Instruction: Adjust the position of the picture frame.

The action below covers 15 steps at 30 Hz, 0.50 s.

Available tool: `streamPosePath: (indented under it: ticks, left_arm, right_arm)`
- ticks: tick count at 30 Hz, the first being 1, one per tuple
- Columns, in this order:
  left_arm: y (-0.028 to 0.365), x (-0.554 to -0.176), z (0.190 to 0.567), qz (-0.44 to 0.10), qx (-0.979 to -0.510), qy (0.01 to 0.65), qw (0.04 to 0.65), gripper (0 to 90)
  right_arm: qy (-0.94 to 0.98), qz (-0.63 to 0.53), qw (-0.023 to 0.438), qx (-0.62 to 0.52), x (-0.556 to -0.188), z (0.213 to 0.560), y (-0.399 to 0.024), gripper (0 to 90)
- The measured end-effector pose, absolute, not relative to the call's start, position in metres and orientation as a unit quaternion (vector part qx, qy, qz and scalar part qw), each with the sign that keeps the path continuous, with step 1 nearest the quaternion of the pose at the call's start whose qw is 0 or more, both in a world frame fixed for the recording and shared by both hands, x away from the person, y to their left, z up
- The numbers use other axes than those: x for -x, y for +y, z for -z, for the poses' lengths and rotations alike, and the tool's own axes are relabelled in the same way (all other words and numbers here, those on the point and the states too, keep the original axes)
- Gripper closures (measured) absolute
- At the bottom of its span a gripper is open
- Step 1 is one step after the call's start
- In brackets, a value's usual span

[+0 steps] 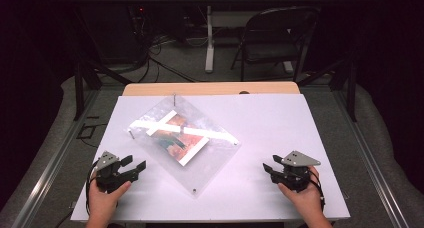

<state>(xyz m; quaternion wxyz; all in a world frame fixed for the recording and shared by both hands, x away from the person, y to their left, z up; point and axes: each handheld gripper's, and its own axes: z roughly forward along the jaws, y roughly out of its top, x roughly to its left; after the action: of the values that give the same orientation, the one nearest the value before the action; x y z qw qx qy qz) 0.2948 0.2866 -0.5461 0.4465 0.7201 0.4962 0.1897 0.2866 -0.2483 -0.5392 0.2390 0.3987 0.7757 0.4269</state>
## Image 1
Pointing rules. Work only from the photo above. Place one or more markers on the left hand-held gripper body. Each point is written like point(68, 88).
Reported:
point(110, 178)

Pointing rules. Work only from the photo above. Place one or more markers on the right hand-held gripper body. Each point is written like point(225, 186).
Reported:
point(295, 174)

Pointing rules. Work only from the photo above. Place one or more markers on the clear acrylic photo frame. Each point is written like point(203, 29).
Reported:
point(196, 174)

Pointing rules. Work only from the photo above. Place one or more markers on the person's left hand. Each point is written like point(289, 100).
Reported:
point(103, 201)

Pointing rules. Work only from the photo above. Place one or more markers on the person's right hand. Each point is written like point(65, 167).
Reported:
point(305, 199)

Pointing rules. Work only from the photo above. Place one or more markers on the colourful photo print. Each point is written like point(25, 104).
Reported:
point(178, 141)

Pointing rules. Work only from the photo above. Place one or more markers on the black metal stand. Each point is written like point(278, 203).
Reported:
point(343, 78)
point(87, 78)

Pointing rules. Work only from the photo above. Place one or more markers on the black folding chair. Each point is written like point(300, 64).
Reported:
point(270, 38)

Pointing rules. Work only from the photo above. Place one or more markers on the dark computer tower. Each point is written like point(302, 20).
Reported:
point(140, 19)

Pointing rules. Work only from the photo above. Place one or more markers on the white-legged desk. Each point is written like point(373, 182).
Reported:
point(213, 28)

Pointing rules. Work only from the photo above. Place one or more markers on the metal frame screw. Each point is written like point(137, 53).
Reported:
point(174, 100)
point(131, 134)
point(236, 143)
point(194, 190)

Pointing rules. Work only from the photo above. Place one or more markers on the aluminium floor rail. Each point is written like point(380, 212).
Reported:
point(43, 174)
point(370, 161)

